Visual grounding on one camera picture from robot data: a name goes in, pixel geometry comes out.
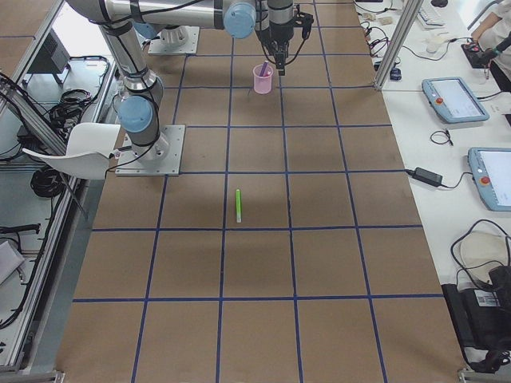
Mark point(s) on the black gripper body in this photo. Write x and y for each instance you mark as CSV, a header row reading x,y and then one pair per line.
x,y
278,33

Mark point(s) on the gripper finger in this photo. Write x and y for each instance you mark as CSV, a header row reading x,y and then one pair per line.
x,y
280,63

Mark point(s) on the purple highlighter pen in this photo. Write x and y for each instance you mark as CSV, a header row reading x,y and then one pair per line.
x,y
263,70

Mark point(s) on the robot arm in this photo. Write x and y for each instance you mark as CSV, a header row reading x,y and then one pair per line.
x,y
237,18
118,21

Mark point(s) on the pink mesh cup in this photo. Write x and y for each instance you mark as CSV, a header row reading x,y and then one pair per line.
x,y
262,82

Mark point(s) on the white paper cup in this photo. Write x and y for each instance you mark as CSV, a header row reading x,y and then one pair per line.
x,y
434,43

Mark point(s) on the small blue device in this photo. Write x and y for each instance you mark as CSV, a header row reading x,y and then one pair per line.
x,y
396,74

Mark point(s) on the white keyboard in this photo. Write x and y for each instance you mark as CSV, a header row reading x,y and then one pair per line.
x,y
428,17

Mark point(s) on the green highlighter pen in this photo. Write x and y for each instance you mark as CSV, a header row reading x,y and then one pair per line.
x,y
238,205

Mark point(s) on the black power adapter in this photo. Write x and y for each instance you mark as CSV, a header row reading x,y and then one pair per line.
x,y
427,177

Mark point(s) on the white plastic chair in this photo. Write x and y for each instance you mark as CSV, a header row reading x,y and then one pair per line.
x,y
87,153

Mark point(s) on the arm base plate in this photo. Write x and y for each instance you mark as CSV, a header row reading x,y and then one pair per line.
x,y
181,40
163,158

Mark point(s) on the aluminium frame post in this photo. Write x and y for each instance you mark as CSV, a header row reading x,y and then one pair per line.
x,y
399,35

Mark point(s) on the teach pendant near post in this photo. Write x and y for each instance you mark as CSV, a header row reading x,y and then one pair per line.
x,y
453,100

